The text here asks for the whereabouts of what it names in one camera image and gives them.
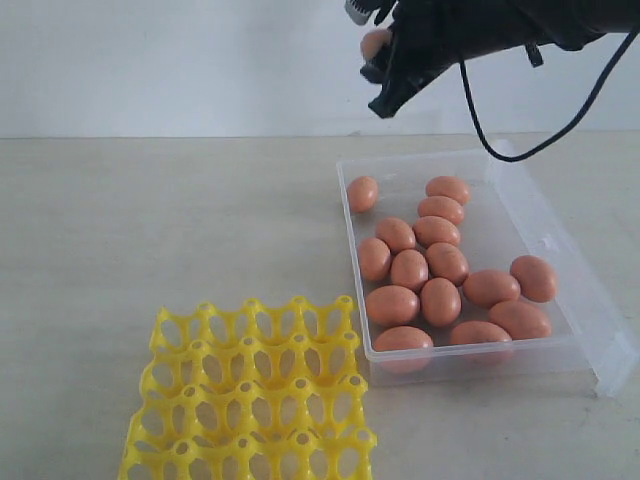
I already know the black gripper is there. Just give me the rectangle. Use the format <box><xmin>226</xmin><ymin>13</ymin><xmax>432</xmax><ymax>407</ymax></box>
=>
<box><xmin>360</xmin><ymin>1</ymin><xmax>550</xmax><ymax>119</ymax></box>

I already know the brown egg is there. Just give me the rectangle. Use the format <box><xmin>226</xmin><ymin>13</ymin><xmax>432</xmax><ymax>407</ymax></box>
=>
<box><xmin>413</xmin><ymin>216</ymin><xmax>461</xmax><ymax>248</ymax></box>
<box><xmin>346</xmin><ymin>176</ymin><xmax>379</xmax><ymax>213</ymax></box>
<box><xmin>420</xmin><ymin>278</ymin><xmax>461</xmax><ymax>327</ymax></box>
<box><xmin>489</xmin><ymin>300</ymin><xmax>553</xmax><ymax>340</ymax></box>
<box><xmin>449</xmin><ymin>320</ymin><xmax>513</xmax><ymax>366</ymax></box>
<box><xmin>417</xmin><ymin>196</ymin><xmax>465</xmax><ymax>225</ymax></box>
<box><xmin>425</xmin><ymin>176</ymin><xmax>471</xmax><ymax>206</ymax></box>
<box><xmin>425</xmin><ymin>242</ymin><xmax>470</xmax><ymax>287</ymax></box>
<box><xmin>360</xmin><ymin>29</ymin><xmax>392</xmax><ymax>61</ymax></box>
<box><xmin>510</xmin><ymin>255</ymin><xmax>558</xmax><ymax>303</ymax></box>
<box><xmin>462</xmin><ymin>269</ymin><xmax>521</xmax><ymax>309</ymax></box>
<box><xmin>375</xmin><ymin>217</ymin><xmax>416</xmax><ymax>254</ymax></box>
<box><xmin>390</xmin><ymin>249</ymin><xmax>429</xmax><ymax>293</ymax></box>
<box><xmin>365</xmin><ymin>285</ymin><xmax>420</xmax><ymax>327</ymax></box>
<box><xmin>373</xmin><ymin>326</ymin><xmax>434</xmax><ymax>375</ymax></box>

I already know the yellow plastic egg tray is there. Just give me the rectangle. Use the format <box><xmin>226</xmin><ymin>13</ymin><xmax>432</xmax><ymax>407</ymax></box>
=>
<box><xmin>118</xmin><ymin>296</ymin><xmax>377</xmax><ymax>479</ymax></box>

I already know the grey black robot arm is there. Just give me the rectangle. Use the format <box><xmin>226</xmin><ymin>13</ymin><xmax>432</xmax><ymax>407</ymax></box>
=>
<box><xmin>346</xmin><ymin>0</ymin><xmax>639</xmax><ymax>119</ymax></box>

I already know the brown egg left edge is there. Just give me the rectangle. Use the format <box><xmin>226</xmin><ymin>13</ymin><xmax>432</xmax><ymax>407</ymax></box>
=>
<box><xmin>357</xmin><ymin>237</ymin><xmax>392</xmax><ymax>281</ymax></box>

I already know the clear plastic container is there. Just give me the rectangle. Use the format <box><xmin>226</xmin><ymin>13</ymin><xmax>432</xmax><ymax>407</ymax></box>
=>
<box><xmin>337</xmin><ymin>150</ymin><xmax>639</xmax><ymax>397</ymax></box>

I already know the black cable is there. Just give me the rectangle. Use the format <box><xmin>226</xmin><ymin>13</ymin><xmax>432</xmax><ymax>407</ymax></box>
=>
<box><xmin>458</xmin><ymin>29</ymin><xmax>640</xmax><ymax>163</ymax></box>

